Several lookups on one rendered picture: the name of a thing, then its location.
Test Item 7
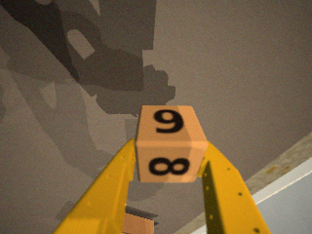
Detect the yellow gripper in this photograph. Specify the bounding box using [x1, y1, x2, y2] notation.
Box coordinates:
[52, 138, 271, 234]

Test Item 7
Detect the open brown cardboard box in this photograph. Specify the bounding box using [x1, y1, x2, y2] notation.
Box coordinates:
[122, 213, 154, 234]

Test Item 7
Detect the tan calendar cube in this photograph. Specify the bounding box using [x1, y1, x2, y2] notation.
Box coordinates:
[134, 105, 209, 182]

